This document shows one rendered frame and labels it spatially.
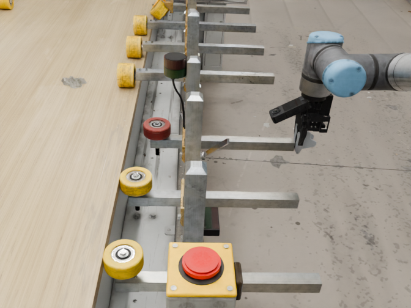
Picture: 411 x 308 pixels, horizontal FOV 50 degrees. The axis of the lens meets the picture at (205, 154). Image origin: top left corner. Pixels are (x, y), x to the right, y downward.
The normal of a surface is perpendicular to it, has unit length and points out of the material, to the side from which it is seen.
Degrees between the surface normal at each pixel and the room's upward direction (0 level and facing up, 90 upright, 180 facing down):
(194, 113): 90
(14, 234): 0
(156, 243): 0
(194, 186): 90
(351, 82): 90
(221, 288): 0
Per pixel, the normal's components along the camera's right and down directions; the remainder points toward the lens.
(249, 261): 0.05, -0.82
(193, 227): 0.03, 0.58
